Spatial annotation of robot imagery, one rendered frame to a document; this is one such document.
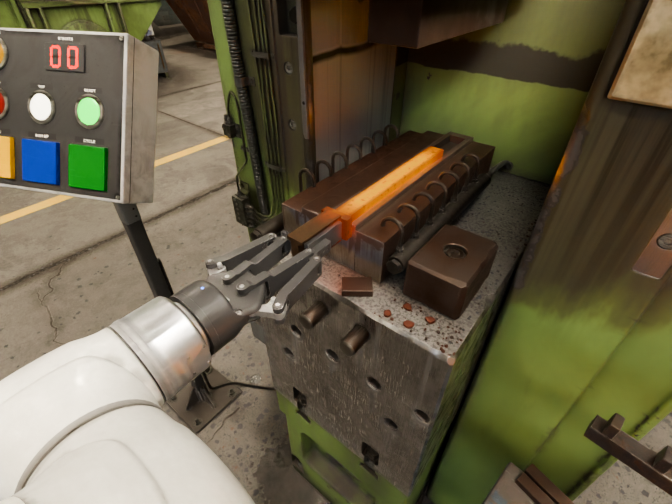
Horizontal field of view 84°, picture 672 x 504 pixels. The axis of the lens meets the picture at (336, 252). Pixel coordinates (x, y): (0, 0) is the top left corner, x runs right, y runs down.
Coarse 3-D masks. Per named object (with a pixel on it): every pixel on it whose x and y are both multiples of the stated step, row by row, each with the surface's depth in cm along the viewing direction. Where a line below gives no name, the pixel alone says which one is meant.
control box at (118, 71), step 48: (48, 48) 64; (96, 48) 62; (144, 48) 65; (48, 96) 65; (96, 96) 63; (144, 96) 66; (96, 144) 64; (144, 144) 68; (48, 192) 68; (96, 192) 66; (144, 192) 70
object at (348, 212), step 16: (416, 160) 67; (432, 160) 69; (400, 176) 62; (368, 192) 58; (384, 192) 59; (352, 208) 55; (368, 208) 56; (304, 224) 49; (320, 224) 49; (304, 240) 47
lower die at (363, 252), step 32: (384, 160) 72; (448, 160) 71; (480, 160) 72; (320, 192) 64; (352, 192) 62; (448, 192) 64; (288, 224) 63; (352, 224) 53; (352, 256) 56; (384, 256) 53
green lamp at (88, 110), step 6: (84, 102) 63; (90, 102) 63; (78, 108) 64; (84, 108) 64; (90, 108) 63; (96, 108) 63; (78, 114) 64; (84, 114) 64; (90, 114) 63; (96, 114) 63; (84, 120) 64; (90, 120) 64; (96, 120) 64
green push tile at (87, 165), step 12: (72, 144) 65; (72, 156) 65; (84, 156) 64; (96, 156) 64; (72, 168) 65; (84, 168) 65; (96, 168) 64; (72, 180) 66; (84, 180) 65; (96, 180) 65
